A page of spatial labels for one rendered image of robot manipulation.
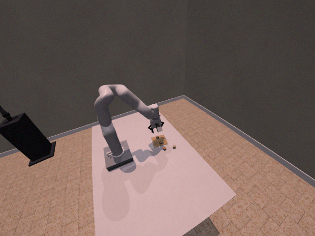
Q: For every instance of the orange flat mat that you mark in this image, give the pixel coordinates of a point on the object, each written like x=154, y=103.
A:
x=156, y=141

